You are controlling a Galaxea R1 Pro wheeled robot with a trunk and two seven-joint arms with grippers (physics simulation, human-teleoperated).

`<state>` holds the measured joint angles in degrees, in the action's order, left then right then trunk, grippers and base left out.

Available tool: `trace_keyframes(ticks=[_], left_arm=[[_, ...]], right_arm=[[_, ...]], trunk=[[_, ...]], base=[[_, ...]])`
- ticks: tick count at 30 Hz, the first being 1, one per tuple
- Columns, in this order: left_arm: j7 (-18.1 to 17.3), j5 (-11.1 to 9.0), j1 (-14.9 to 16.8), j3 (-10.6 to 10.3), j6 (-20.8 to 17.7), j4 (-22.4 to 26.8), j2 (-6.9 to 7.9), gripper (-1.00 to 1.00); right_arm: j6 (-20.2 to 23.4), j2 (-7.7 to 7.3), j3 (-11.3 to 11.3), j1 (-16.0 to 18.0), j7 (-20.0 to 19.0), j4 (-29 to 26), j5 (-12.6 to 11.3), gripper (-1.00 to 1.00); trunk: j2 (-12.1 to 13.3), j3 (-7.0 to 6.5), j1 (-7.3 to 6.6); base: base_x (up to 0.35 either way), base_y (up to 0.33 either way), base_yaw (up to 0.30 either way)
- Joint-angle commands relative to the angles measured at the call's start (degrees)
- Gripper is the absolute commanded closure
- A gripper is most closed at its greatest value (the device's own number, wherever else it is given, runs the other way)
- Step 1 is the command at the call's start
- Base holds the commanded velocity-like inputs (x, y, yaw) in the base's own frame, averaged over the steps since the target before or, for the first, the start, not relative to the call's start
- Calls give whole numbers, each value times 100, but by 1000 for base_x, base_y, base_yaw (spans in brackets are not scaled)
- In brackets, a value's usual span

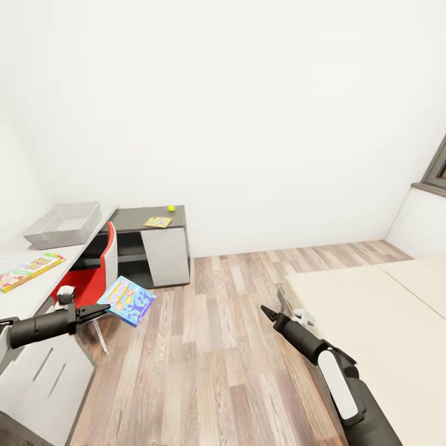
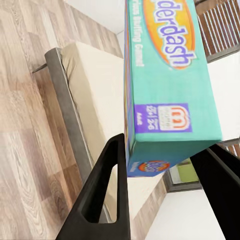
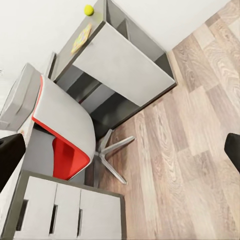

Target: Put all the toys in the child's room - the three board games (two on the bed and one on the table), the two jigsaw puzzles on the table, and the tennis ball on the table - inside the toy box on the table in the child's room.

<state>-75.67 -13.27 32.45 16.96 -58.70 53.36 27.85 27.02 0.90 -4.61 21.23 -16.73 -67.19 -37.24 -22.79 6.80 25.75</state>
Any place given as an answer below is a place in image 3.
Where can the swivel chair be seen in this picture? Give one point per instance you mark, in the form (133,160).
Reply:
(75,142)

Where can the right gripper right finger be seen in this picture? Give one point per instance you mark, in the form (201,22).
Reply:
(232,149)

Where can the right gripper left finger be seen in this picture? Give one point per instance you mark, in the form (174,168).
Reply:
(12,149)

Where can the desk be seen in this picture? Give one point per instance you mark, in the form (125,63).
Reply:
(121,55)

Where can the toy box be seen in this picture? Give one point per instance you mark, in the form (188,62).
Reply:
(21,100)

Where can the jigsaw puzzle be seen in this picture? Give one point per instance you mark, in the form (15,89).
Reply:
(82,38)

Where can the tennis ball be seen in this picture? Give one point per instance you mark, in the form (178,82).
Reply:
(89,10)

